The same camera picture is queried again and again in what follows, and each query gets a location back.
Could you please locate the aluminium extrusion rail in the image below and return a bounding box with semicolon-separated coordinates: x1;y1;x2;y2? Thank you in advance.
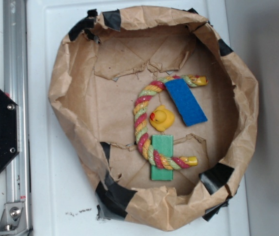
3;0;33;236

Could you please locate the yellow rubber duck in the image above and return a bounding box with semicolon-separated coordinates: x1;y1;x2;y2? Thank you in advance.
149;105;175;132

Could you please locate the blue rectangular sponge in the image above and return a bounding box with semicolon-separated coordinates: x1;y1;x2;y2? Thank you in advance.
165;79;207;126

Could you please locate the brown paper bag container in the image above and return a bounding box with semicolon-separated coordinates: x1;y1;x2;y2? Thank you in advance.
49;6;258;231

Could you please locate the metal corner bracket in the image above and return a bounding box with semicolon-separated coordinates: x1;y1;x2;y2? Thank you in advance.
0;202;27;236

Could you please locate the multicolour twisted rope toy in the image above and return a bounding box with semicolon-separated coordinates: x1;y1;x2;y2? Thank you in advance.
133;75;208;170

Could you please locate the green rectangular sponge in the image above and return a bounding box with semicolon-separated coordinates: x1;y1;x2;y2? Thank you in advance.
151;135;173;181

